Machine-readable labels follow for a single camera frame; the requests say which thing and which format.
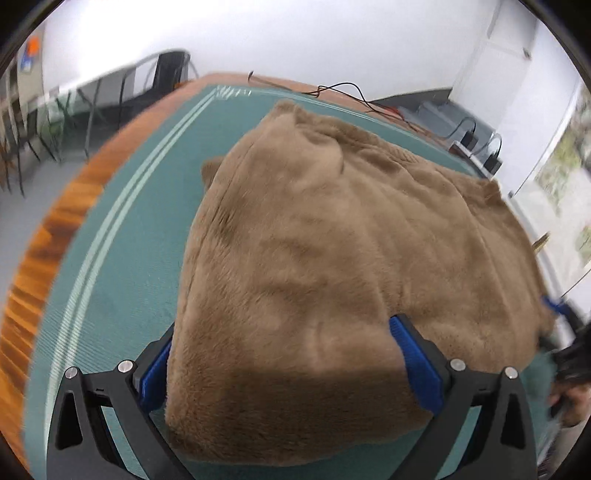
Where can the folding table with metal legs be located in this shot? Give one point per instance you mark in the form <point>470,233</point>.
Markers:
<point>106,87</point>

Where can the teal striped table mat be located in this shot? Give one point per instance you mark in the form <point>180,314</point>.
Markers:
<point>138,221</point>

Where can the black power adapter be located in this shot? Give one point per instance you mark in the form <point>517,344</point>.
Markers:
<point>491,161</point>

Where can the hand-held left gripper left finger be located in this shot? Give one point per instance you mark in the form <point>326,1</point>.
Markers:
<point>152,378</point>

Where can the white door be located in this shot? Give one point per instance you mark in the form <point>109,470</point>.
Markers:
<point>496,50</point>

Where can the orange blue wall sign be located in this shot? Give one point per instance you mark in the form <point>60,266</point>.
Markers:
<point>30,55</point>

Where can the black metal frame chair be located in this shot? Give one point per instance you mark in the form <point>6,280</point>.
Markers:
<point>23,138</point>

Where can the dark desk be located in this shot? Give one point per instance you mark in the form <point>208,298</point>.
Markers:
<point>425,104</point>

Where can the brown plush towel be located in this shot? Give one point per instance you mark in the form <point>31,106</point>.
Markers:
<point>323,240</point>

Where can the person's right forearm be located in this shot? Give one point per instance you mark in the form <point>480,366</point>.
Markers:
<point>575,452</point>

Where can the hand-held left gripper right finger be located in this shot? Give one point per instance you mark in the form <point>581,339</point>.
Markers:
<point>418,364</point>

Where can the green landscape wall poster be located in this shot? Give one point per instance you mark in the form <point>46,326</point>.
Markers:
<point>565,166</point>

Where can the black office chair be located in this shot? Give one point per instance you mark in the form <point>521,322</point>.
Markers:
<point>171,69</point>

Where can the person's right hand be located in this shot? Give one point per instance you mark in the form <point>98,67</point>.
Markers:
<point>567,401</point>

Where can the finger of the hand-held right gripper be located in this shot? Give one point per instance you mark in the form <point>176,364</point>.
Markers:
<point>553,305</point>

